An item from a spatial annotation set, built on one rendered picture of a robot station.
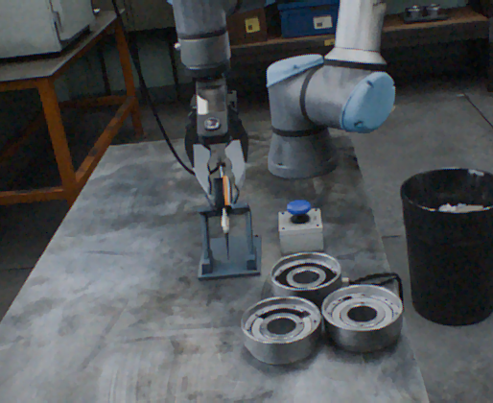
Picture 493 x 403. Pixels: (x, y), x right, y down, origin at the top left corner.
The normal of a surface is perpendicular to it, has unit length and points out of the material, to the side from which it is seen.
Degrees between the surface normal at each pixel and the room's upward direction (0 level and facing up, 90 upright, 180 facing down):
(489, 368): 0
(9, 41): 90
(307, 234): 90
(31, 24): 88
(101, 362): 0
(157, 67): 90
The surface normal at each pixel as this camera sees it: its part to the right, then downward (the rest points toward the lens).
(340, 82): -0.48, 0.14
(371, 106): 0.67, 0.36
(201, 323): -0.11, -0.90
